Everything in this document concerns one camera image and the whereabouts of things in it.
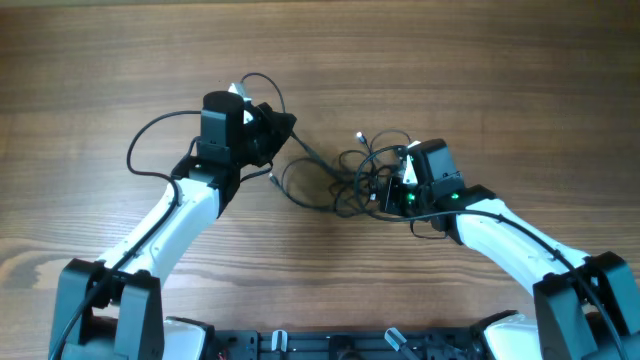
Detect black USB cable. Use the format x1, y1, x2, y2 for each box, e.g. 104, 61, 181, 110
239, 72, 416, 219

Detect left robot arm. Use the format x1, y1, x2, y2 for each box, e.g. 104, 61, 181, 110
48, 84, 296, 359

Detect left camera black cable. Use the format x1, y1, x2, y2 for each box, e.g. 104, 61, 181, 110
47, 109, 204, 360

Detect camera black cable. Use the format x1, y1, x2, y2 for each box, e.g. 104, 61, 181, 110
47, 109, 204, 360
353, 144, 629, 360

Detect right camera black cable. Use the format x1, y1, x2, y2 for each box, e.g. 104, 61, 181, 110
353, 144, 629, 360

